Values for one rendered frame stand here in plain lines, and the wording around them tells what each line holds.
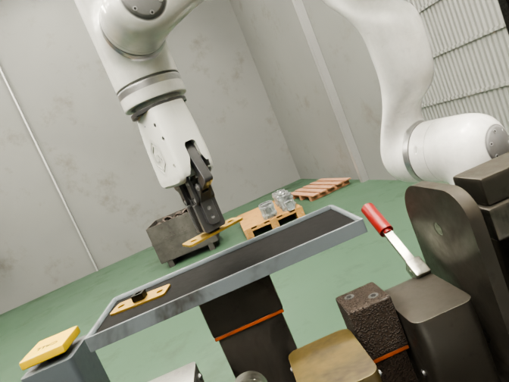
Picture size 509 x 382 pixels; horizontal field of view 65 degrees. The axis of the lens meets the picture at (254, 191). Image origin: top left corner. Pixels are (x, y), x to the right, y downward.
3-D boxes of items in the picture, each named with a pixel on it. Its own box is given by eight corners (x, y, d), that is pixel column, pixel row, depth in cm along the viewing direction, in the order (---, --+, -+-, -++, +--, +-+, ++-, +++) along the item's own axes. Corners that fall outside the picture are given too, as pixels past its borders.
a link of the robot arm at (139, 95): (111, 104, 53) (121, 125, 54) (123, 83, 46) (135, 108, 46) (167, 86, 57) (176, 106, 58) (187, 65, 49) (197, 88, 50)
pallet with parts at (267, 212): (310, 214, 561) (300, 189, 556) (248, 242, 549) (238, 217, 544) (286, 204, 699) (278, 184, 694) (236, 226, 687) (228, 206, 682)
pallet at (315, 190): (354, 183, 644) (351, 177, 642) (312, 202, 628) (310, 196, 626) (325, 182, 754) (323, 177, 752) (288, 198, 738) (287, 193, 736)
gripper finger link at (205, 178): (170, 131, 50) (175, 166, 54) (203, 161, 45) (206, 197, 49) (178, 128, 51) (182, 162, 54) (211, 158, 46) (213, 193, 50)
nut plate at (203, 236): (191, 247, 50) (187, 239, 50) (182, 246, 54) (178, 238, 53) (244, 218, 54) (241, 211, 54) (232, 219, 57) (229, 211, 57)
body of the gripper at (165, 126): (120, 118, 54) (154, 193, 56) (137, 97, 45) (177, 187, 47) (170, 102, 58) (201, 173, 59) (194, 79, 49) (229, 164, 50)
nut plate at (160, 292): (109, 317, 54) (105, 309, 54) (120, 305, 58) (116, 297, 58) (164, 295, 53) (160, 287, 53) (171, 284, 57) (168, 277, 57)
